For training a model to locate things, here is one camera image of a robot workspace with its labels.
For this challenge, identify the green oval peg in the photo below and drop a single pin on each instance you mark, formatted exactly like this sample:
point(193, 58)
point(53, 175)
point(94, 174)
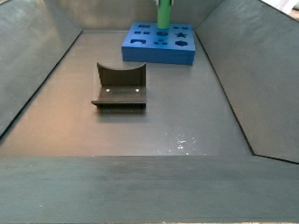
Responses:
point(165, 6)

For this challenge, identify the blue foam shape board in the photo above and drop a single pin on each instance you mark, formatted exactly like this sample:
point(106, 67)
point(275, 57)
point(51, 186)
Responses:
point(149, 44)

